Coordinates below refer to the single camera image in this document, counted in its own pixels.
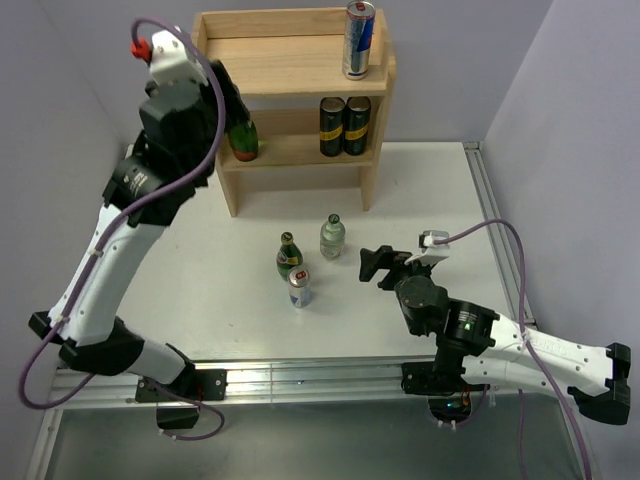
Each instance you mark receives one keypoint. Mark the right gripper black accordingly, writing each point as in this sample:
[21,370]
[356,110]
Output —
[385,257]

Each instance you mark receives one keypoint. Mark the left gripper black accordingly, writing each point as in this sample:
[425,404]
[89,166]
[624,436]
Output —
[235,111]

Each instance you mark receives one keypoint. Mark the green perrier bottle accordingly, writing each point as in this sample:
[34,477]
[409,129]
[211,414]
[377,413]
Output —
[243,140]
[288,256]

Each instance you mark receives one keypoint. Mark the red bull can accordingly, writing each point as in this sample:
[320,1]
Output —
[299,286]
[359,27]

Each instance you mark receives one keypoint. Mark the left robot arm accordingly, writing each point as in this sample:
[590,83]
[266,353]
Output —
[138,205]

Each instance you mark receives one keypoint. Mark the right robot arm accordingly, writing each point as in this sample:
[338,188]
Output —
[477,346]

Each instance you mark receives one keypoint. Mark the wooden two-tier shelf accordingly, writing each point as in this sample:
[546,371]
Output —
[291,59]

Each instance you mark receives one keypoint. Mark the clear bottle back right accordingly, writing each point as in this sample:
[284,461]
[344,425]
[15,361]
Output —
[332,237]

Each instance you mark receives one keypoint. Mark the Red Bull can front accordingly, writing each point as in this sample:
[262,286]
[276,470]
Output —
[299,286]

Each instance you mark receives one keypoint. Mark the left black yellow can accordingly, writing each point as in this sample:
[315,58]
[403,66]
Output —
[331,112]

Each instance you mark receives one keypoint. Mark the black yellow can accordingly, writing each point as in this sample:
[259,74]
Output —
[356,125]
[331,112]

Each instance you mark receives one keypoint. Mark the right black yellow can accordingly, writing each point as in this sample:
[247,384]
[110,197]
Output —
[356,125]

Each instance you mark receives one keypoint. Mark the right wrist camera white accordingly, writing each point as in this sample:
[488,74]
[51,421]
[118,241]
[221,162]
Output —
[433,245]

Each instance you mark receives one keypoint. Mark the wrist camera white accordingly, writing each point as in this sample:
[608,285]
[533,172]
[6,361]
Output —
[433,245]
[168,59]

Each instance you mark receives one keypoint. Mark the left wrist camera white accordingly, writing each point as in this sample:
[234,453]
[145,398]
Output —
[168,59]

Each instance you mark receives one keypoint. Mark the aluminium right rail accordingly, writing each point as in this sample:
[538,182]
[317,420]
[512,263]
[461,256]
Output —
[501,240]

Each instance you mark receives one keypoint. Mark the aluminium rail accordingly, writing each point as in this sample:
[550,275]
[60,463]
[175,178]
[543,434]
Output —
[501,240]
[267,382]

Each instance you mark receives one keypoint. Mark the aluminium front rail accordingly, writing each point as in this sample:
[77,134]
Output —
[267,382]

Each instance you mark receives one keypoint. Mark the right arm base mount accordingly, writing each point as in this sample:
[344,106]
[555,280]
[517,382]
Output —
[451,400]

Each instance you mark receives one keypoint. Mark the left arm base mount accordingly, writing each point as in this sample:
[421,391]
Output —
[200,390]

